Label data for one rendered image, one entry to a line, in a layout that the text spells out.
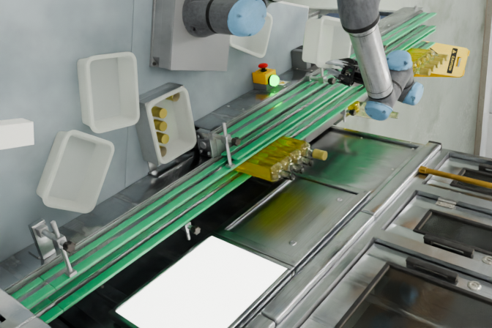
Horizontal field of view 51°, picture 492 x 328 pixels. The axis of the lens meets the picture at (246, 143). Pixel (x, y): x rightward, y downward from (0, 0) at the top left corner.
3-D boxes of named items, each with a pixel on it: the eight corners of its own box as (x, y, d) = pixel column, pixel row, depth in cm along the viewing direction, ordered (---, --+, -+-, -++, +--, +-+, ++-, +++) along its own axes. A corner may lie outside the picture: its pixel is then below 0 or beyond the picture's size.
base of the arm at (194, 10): (181, -13, 157) (205, -12, 151) (215, -11, 168) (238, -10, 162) (181, 38, 161) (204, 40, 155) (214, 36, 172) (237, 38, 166)
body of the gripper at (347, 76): (340, 60, 171) (372, 70, 165) (353, 60, 178) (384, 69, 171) (334, 82, 174) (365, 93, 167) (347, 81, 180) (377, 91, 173)
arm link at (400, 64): (400, 77, 147) (404, 101, 156) (416, 49, 151) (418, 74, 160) (375, 72, 151) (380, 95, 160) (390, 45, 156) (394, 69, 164)
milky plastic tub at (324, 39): (300, 14, 176) (322, 15, 170) (334, 20, 193) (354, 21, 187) (295, 65, 179) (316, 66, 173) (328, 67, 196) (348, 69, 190)
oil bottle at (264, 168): (230, 170, 189) (277, 184, 176) (228, 156, 186) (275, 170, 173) (240, 163, 193) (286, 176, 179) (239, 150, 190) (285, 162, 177)
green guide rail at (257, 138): (220, 155, 182) (237, 160, 177) (220, 153, 182) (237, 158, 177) (422, 26, 296) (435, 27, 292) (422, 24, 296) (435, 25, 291)
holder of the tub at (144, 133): (146, 173, 175) (162, 179, 170) (129, 99, 163) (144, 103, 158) (182, 152, 186) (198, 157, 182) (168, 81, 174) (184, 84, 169)
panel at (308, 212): (110, 319, 145) (193, 377, 124) (107, 311, 144) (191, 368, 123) (292, 175, 204) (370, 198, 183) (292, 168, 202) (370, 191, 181)
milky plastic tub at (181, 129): (143, 161, 172) (161, 167, 167) (129, 99, 163) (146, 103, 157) (181, 140, 184) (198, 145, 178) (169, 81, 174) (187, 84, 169)
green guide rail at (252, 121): (217, 137, 179) (235, 141, 174) (217, 134, 179) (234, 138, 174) (422, 13, 293) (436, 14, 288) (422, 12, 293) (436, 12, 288)
